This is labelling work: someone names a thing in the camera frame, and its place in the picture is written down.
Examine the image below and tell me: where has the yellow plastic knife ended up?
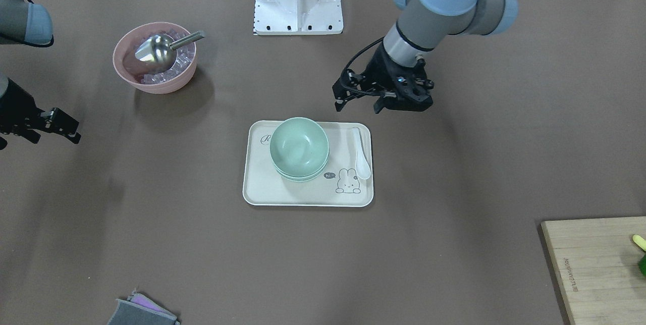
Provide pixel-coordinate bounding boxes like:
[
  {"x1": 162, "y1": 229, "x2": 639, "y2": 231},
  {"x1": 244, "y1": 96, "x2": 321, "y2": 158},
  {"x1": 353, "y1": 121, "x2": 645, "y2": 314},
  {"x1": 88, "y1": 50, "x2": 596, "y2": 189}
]
[{"x1": 631, "y1": 234, "x2": 646, "y2": 252}]

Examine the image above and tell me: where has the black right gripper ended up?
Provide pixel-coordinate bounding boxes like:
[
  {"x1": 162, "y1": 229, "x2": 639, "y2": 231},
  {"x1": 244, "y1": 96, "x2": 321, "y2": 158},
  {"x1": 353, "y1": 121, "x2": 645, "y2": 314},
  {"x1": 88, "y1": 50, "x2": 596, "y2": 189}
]
[{"x1": 1, "y1": 79, "x2": 81, "y2": 145}]

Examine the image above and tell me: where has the green lime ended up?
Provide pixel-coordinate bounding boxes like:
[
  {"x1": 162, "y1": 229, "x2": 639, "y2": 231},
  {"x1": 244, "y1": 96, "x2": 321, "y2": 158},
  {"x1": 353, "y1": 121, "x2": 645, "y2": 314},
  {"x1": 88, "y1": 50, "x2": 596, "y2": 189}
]
[{"x1": 637, "y1": 255, "x2": 646, "y2": 277}]

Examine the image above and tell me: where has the cream rabbit serving tray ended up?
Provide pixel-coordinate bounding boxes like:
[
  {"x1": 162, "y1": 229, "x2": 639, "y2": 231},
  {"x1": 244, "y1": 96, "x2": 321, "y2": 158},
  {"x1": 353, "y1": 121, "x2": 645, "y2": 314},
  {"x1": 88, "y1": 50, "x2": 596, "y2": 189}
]
[{"x1": 242, "y1": 120, "x2": 374, "y2": 207}]

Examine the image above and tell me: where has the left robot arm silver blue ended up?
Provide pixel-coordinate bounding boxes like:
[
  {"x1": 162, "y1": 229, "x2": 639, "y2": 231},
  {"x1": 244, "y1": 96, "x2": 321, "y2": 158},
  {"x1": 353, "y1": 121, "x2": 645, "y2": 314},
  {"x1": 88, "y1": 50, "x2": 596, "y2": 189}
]
[{"x1": 333, "y1": 0, "x2": 518, "y2": 113}]

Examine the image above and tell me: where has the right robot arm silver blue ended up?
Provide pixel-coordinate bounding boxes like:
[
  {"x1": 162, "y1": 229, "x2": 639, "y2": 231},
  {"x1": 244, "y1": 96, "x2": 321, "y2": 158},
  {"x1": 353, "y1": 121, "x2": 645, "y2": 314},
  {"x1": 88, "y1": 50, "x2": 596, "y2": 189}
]
[{"x1": 1, "y1": 0, "x2": 81, "y2": 149}]

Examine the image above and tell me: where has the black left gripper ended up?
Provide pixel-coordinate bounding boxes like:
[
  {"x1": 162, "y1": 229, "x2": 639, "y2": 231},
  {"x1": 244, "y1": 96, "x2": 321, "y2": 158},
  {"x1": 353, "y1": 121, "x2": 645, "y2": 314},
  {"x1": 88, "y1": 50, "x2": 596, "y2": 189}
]
[{"x1": 332, "y1": 42, "x2": 434, "y2": 114}]

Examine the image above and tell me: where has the wooden cutting board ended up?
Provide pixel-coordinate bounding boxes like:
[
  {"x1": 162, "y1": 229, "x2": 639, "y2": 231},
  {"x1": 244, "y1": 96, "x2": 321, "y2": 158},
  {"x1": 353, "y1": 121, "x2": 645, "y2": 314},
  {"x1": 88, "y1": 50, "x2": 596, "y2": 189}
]
[{"x1": 541, "y1": 216, "x2": 645, "y2": 324}]

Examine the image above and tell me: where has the metal ice scoop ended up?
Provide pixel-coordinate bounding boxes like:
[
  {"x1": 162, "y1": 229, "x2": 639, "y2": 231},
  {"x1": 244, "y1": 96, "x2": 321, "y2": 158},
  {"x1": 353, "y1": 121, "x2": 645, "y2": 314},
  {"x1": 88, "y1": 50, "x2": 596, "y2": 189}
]
[{"x1": 134, "y1": 30, "x2": 205, "y2": 74}]

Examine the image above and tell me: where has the white ceramic spoon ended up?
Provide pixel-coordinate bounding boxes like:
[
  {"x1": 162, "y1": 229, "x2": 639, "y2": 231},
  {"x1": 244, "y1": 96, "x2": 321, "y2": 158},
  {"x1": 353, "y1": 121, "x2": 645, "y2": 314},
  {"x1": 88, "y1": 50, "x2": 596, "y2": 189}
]
[{"x1": 352, "y1": 127, "x2": 372, "y2": 180}]

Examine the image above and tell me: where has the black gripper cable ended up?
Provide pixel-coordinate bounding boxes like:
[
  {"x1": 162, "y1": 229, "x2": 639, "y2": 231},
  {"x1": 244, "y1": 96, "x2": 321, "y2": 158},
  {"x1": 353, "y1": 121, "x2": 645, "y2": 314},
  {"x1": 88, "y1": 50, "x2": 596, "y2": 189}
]
[{"x1": 342, "y1": 36, "x2": 387, "y2": 83}]

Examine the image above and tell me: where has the white camera pillar base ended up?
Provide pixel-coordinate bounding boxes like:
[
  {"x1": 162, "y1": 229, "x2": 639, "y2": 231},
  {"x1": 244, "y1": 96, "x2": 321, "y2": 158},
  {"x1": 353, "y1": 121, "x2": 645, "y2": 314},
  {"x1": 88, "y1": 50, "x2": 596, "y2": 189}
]
[{"x1": 252, "y1": 0, "x2": 344, "y2": 35}]

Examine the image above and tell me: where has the green bowl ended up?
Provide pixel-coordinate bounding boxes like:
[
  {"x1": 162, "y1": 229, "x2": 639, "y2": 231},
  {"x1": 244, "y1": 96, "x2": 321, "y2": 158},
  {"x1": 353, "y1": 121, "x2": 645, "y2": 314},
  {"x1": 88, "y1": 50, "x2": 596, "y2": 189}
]
[
  {"x1": 273, "y1": 161, "x2": 328, "y2": 177},
  {"x1": 270, "y1": 117, "x2": 330, "y2": 165},
  {"x1": 279, "y1": 171, "x2": 321, "y2": 182}
]

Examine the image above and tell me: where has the green bowl on tray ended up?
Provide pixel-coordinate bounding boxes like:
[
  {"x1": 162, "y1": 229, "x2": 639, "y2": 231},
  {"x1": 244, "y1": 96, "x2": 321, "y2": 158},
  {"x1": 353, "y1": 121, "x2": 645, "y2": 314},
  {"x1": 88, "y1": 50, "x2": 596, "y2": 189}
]
[{"x1": 279, "y1": 171, "x2": 321, "y2": 182}]

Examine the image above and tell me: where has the grey purple cloth stack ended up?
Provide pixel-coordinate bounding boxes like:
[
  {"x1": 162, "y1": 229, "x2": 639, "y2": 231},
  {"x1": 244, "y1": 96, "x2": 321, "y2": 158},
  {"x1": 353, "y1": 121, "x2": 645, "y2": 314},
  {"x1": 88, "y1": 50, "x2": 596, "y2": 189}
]
[{"x1": 107, "y1": 291, "x2": 180, "y2": 324}]

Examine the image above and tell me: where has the pink bowl with ice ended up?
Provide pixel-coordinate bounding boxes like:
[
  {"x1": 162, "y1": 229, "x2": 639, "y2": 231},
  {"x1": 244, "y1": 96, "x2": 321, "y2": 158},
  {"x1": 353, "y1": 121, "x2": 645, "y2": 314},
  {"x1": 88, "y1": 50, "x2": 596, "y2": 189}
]
[{"x1": 112, "y1": 22, "x2": 198, "y2": 94}]

